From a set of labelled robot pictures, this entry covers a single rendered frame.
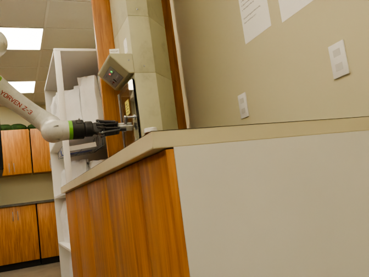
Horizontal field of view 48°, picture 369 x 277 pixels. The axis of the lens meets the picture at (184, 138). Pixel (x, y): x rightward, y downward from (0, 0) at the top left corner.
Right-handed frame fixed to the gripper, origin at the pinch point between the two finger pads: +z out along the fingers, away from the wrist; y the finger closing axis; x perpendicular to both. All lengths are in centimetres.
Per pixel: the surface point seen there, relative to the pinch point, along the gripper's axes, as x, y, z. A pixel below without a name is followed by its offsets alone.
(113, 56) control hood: -30.3, 16.8, -4.1
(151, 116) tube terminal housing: -8.2, -4.8, 11.1
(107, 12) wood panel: -33, 72, 5
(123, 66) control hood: -26.4, 13.4, 0.0
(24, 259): 418, 280, -46
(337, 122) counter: -62, -97, 29
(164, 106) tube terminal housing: -9.5, 1.8, 20.1
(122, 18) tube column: -41, 41, 5
